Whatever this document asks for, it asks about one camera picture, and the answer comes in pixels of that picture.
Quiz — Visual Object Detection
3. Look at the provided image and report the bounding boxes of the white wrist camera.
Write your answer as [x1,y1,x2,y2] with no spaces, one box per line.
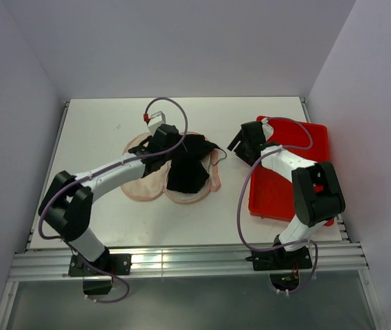
[260,118,274,140]
[143,111,166,136]

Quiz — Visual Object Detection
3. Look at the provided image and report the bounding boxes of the pink mesh laundry bag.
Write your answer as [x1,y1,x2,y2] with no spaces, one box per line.
[121,132,224,204]

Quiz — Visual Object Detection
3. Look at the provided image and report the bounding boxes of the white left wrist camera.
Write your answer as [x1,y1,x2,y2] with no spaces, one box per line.
[143,111,166,136]

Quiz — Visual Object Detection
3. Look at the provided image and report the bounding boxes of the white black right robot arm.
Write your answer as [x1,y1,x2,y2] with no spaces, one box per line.
[227,119,346,268]

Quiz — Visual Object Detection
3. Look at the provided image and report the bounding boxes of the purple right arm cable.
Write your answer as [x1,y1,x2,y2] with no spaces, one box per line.
[236,116,319,296]

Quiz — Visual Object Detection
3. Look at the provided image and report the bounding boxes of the black bra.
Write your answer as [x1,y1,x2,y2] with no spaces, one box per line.
[144,134,221,194]

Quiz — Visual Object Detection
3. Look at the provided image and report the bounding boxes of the red plastic tray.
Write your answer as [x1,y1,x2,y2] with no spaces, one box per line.
[248,115,331,222]

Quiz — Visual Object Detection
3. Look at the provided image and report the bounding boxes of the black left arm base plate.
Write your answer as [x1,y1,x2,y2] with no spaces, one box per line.
[67,253,132,299]

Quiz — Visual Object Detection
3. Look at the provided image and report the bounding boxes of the aluminium rail frame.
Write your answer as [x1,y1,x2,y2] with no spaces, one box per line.
[0,97,388,329]

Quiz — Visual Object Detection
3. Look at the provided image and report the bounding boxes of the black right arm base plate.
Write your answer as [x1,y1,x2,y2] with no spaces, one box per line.
[245,247,313,271]

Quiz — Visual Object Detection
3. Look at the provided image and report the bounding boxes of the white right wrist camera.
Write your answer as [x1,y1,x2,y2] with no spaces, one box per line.
[260,118,274,140]

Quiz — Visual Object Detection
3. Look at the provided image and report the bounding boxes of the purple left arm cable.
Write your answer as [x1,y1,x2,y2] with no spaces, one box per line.
[38,97,189,305]

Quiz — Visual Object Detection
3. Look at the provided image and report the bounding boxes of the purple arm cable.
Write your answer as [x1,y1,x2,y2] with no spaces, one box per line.
[38,97,189,305]
[236,116,319,296]

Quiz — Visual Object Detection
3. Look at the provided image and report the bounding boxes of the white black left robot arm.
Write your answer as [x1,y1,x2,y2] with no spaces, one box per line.
[38,124,183,274]

